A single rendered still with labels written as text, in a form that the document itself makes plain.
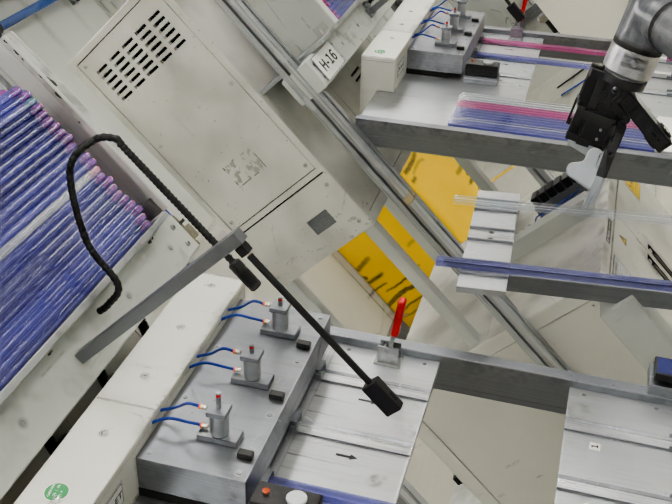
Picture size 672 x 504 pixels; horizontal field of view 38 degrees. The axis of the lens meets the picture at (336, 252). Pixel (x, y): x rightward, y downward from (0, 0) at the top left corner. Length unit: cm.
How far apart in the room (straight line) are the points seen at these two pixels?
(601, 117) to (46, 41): 285
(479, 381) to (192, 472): 46
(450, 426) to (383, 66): 90
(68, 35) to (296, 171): 210
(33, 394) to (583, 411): 70
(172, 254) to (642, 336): 73
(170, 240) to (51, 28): 274
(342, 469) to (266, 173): 113
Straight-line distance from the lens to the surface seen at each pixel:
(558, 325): 227
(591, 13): 567
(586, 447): 131
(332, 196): 221
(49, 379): 120
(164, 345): 129
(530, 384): 140
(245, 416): 121
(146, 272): 138
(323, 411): 131
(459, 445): 253
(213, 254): 106
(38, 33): 406
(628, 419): 136
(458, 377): 141
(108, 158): 145
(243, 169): 225
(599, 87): 156
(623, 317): 158
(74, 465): 114
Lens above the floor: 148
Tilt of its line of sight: 12 degrees down
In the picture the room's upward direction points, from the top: 43 degrees counter-clockwise
